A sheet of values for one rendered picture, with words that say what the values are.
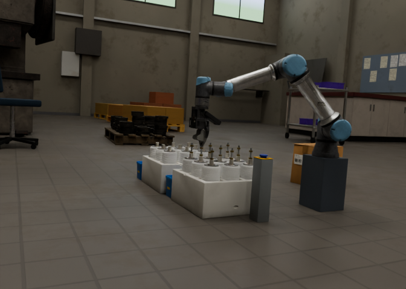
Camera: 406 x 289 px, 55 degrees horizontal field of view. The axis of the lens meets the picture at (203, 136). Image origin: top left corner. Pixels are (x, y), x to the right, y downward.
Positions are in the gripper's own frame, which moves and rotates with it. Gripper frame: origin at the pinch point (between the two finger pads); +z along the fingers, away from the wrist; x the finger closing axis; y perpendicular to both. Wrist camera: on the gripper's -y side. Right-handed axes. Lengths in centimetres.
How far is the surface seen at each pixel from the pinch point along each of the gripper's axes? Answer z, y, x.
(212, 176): 14.1, 3.3, 16.2
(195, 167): 12.2, 5.0, 2.0
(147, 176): 29, 3, -60
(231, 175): 13.9, -7.5, 16.8
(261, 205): 26.2, -14.4, 34.0
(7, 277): 35, 98, 48
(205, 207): 28.6, 8.7, 19.0
